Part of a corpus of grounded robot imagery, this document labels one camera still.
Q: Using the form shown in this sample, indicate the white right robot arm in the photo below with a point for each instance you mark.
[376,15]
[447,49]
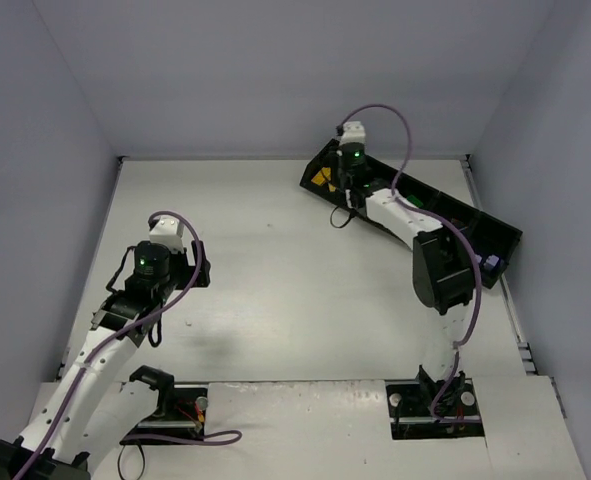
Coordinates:
[445,277]

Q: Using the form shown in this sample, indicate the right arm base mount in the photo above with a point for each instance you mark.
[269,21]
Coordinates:
[456,416]

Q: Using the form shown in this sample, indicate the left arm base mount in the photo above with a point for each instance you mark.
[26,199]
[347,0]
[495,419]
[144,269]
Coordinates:
[182,418]

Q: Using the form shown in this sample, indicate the lavender lego in tray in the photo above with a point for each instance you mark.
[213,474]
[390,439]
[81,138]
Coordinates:
[491,262]

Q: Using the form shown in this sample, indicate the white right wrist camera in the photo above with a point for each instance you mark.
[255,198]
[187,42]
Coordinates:
[351,133]

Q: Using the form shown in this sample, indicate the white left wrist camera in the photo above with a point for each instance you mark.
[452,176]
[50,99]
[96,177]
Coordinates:
[167,231]

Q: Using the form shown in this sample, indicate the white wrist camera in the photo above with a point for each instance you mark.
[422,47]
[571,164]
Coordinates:
[167,231]
[351,133]

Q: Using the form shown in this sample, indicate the black compartment sorting tray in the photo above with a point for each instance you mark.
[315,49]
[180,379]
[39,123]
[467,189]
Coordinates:
[370,199]

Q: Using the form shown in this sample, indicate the green lego from stack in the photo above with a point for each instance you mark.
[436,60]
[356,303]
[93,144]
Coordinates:
[415,201]

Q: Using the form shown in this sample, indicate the yellow lego brick from stack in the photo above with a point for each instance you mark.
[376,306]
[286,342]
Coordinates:
[320,179]

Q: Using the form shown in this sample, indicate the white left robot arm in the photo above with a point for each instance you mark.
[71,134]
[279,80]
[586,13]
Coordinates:
[83,421]

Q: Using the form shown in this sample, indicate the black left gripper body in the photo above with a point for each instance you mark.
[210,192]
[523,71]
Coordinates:
[198,270]

